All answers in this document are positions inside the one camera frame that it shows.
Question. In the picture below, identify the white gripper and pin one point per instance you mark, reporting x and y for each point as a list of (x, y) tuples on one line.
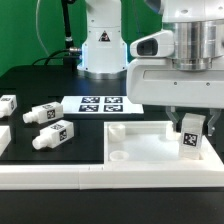
[(154, 81)]

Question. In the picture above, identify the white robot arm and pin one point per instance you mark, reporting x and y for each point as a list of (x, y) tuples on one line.
[(178, 61)]

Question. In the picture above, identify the white L-shaped obstacle fence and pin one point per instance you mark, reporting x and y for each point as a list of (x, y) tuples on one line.
[(208, 171)]

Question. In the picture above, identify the white AprilTag base sheet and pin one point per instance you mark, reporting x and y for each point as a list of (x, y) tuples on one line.
[(100, 105)]

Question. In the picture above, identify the white part left edge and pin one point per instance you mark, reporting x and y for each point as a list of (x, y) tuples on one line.
[(5, 138)]

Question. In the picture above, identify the wrist camera black-lens housing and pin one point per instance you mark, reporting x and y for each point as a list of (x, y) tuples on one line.
[(159, 45)]

